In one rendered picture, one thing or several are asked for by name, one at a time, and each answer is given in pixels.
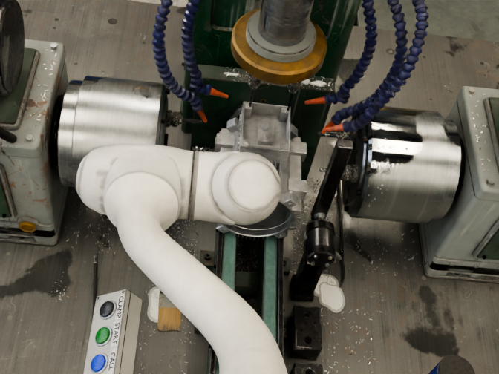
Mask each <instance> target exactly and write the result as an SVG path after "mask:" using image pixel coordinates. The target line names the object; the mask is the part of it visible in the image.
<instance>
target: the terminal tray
mask: <svg viewBox="0 0 499 374"><path fill-rule="evenodd" d="M249 103H250V102H243V106H242V111H241V114H240V117H239V122H238V138H237V148H236V149H237V151H238V152H240V153H241V152H250V153H254V154H259V155H261V156H262V157H264V158H266V159H267V160H269V161H270V162H271V161H272V164H273V165H275V162H276V167H278V166H279V163H281V169H282V170H285V169H286V167H287V163H288V160H289V154H290V110H289V111H283V109H284V108H286V109H287V108H288V106H283V105H270V104H264V103H257V102H253V103H252V107H250V108H248V107H247V105H248V104H249ZM245 140H248V141H249V143H248V144H246V143H245ZM283 145H286V146H287V147H286V148H283V147H282V146H283Z"/></svg>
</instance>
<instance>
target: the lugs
mask: <svg viewBox="0 0 499 374"><path fill-rule="evenodd" d="M238 122H239V119H237V118H236V117H235V118H233V119H231V120H229V121H227V126H226V129H227V130H229V131H230V132H231V133H233V132H235V131H237V130H238ZM297 136H298V129H297V128H296V127H295V126H294V125H293V124H290V139H293V138H296V137H297ZM283 204H285V205H286V206H288V207H289V208H291V207H294V206H297V204H298V197H297V196H296V195H295V194H294V193H292V192H291V191H289V192H287V193H285V194H283ZM216 229H217V230H219V231H220V232H222V233H226V232H229V230H228V229H226V228H225V227H224V226H222V224H221V223H217V226H216ZM274 236H276V237H277V238H278V239H280V238H283V237H286V236H287V229H286V230H285V231H283V232H281V233H279V234H275V235H274Z"/></svg>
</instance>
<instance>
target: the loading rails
mask: <svg viewBox="0 0 499 374"><path fill-rule="evenodd" d="M236 244H237V234H236V233H235V236H234V232H231V231H229V232H226V233H222V232H220V231H219V230H217V229H216V233H215V251H206V250H201V251H200V262H201V263H202V264H203V265H204V266H205V267H206V268H207V269H213V273H214V274H215V275H216V276H217V277H218V278H220V279H221V280H222V281H223V282H224V283H225V284H226V285H228V286H229V287H230V288H231V289H233V290H234V291H235V292H236V293H237V294H239V295H244V296H253V297H256V312H257V314H258V315H259V316H260V317H261V319H262V320H263V322H264V323H265V324H266V325H267V327H268V329H269V330H270V332H271V333H272V335H273V337H274V339H275V342H276V343H277V345H278V348H279V350H280V352H281V355H282V358H283V360H284V341H289V340H290V321H284V275H287V276H288V275H289V273H290V258H289V257H284V237H283V238H280V239H278V238H277V237H276V236H274V235H272V236H269V237H268V239H267V237H264V239H263V240H262V237H260V238H259V240H258V264H257V272H241V271H235V261H236ZM219 372H220V370H219V362H218V357H217V356H216V353H215V351H214V350H213V348H212V346H211V345H210V343H209V346H208V358H207V370H206V374H219Z"/></svg>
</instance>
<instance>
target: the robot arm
mask: <svg viewBox="0 0 499 374"><path fill-rule="evenodd" d="M193 157H194V165H193ZM192 166H193V173H192ZM191 184H192V190H191ZM76 190H77V193H78V195H79V196H80V198H81V200H82V202H83V203H84V204H85V205H86V206H88V207H89V208H91V209H93V210H94V211H96V212H98V213H100V214H105V215H107V216H108V219H109V220H110V221H111V222H112V223H113V224H114V225H115V226H116V227H117V230H118V234H119V237H120V240H121V243H122V245H123V247H124V249H125V250H126V252H127V253H128V255H129V257H130V258H131V259H132V260H133V261H134V262H135V263H136V264H137V266H138V267H139V268H140V269H141V270H142V271H143V272H144V273H145V274H146V276H147V277H148V278H149V279H150V280H151V281H152V282H153V283H154V284H155V285H156V286H157V287H158V288H159V289H160V291H161V292H162V293H163V294H164V295H165V296H166V297H167V298H168V299H169V300H170V301H171V302H172V303H173V304H174V305H175V306H176V307H177V308H178V309H179V310H180V311H181V312H182V313H183V314H184V315H185V316H186V317H187V318H188V319H189V320H190V321H191V322H192V324H193V325H194V326H195V327H196V328H197V329H198V330H199V331H200V332H201V333H202V335H203V336H204V337H205V338H206V340H207V341H208V342H209V343H210V345H211V346H212V348H213V350H214V351H215V353H216V356H217V357H218V362H219V370H220V372H219V374H288V373H287V369H286V367H285V364H284V360H283V358H282V355H281V352H280V350H279V348H278V345H277V343H276V342H275V339H274V337H273V335H272V333H271V332H270V330H269V329H268V327H267V325H266V324H265V323H264V322H263V320H262V319H261V317H260V316H259V315H258V314H257V312H256V311H255V310H254V309H253V308H252V307H251V306H250V305H249V304H248V303H247V302H246V301H245V300H244V299H243V298H242V297H241V296H240V295H239V294H237V293H236V292H235V291H234V290H233V289H231V288H230V287H229V286H228V285H226V284H225V283H224V282H223V281H222V280H221V279H220V278H218V277H217V276H216V275H215V274H214V273H212V272H211V271H210V270H209V269H207V268H206V267H205V266H204V265H203V264H202V263H201V262H199V261H198V260H197V259H196V258H194V257H193V256H192V255H191V254H189V253H188V252H187V251H186V250H185V249H184V248H183V247H181V246H180V245H179V244H178V243H176V242H175V241H174V240H173V239H171V238H170V237H169V236H168V235H167V234H166V233H165V232H164V231H165V230H167V228H168V227H170V225H171V224H173V223H174V222H175V221H176V220H177V219H188V218H189V220H202V221H208V222H213V223H222V224H227V225H234V224H238V225H251V224H255V223H258V222H261V221H262V220H264V219H266V218H267V217H268V216H269V215H271V213H272V212H273V211H274V209H275V208H276V206H277V205H278V202H279V199H280V195H281V180H280V177H279V175H278V172H277V171H276V169H275V167H274V165H273V164H272V163H271V162H270V161H269V160H267V159H266V158H264V157H262V156H261V155H259V154H254V153H250V152H241V153H240V152H238V151H231V152H199V151H195V156H194V151H187V150H183V149H179V148H175V147H169V146H164V145H149V144H133V143H122V144H114V145H107V146H103V147H100V148H96V149H94V150H93V151H91V152H90V153H89V154H88V155H87V156H85V157H84V158H83V159H82V161H81V163H80V164H79V168H78V171H77V175H76ZM190 192H191V199H190ZM189 201H190V208H189Z"/></svg>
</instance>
